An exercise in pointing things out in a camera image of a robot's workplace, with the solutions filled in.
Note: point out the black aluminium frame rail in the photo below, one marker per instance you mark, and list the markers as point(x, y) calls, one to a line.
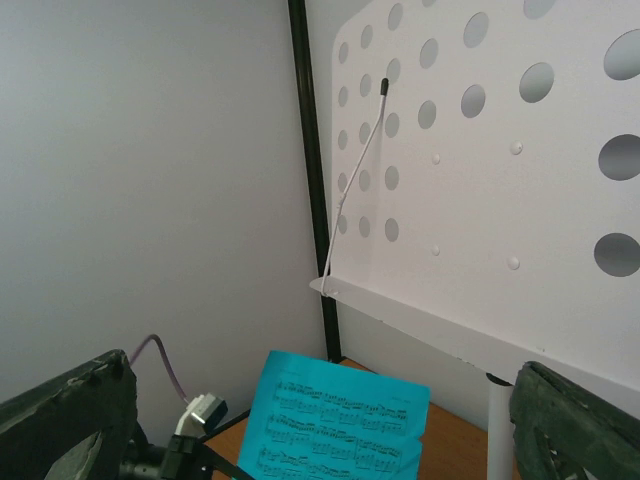
point(309, 125)

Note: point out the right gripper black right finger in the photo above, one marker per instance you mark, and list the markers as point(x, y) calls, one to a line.
point(563, 431)

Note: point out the blue sheet music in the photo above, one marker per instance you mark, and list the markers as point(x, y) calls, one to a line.
point(311, 419)

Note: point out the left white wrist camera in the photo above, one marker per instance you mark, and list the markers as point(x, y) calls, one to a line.
point(202, 415)

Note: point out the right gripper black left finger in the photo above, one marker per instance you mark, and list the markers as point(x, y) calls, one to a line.
point(74, 426)

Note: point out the white tripod music stand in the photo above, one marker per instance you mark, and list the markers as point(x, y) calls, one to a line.
point(485, 187)

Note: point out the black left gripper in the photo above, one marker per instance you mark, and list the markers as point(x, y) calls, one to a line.
point(183, 457)

